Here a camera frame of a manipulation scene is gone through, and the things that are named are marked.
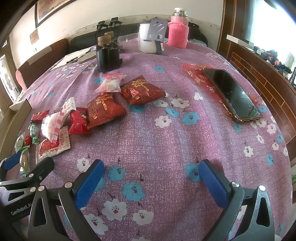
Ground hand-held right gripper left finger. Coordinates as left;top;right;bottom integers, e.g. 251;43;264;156
28;159;105;241

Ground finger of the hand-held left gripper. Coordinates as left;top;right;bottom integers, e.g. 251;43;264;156
23;157;55;186
0;151;23;180

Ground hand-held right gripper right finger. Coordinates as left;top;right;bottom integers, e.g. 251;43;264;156
198;159;276;241

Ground brown candy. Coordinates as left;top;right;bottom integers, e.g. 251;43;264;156
19;149;31;178

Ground green and white candy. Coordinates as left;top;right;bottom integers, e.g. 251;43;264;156
15;134;28;153

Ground red and white snack packet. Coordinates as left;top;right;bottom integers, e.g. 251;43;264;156
35;126;71;165

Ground pink striped white snack packet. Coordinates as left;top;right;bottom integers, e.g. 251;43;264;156
41;97;77;142

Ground cardboard box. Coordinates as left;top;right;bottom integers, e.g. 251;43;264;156
0;99;32;142

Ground small red crinkled snack packet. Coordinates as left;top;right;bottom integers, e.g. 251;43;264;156
68;107;93;135

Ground large red snack packet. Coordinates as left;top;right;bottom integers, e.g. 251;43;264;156
87;93;127;129
120;75;166;106

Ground clear pink snack packet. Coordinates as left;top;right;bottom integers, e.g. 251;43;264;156
93;72;125;94

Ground purple floral tablecloth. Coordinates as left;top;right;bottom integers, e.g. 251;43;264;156
0;39;292;241

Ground pink plush item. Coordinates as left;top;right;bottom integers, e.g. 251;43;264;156
15;70;27;90

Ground wooden glass door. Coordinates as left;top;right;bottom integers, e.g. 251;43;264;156
0;39;22;121

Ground black smartphone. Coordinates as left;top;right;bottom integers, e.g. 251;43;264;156
202;68;261;123

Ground brown sofa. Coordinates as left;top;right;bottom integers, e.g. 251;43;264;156
16;38;69;90

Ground red foil envelope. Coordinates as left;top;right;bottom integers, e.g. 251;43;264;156
181;63;234;112

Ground white paper sheets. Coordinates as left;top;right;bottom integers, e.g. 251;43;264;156
50;46;96;71

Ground beige notebook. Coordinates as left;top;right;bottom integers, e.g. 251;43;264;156
77;51;97;64

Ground wooden brick-pattern panel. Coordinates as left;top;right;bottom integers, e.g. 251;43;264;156
217;0;296;149

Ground black bottle with cork cap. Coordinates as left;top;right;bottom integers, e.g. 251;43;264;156
96;36;123;72

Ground black sofa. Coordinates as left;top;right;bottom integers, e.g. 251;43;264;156
68;22;208;54

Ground dark clutter on sill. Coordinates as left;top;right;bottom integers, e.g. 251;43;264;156
253;46;296;87

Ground white sill board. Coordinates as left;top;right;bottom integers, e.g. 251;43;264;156
226;34;255;47

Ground clear plastic cup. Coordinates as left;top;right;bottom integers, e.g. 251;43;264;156
117;33;139;48

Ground bottle with pink knit sleeve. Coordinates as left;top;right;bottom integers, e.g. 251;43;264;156
167;8;190;49

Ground small wall label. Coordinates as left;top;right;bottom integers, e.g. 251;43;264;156
29;29;39;44

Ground framed wall painting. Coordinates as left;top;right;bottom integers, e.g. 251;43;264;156
35;0;77;28

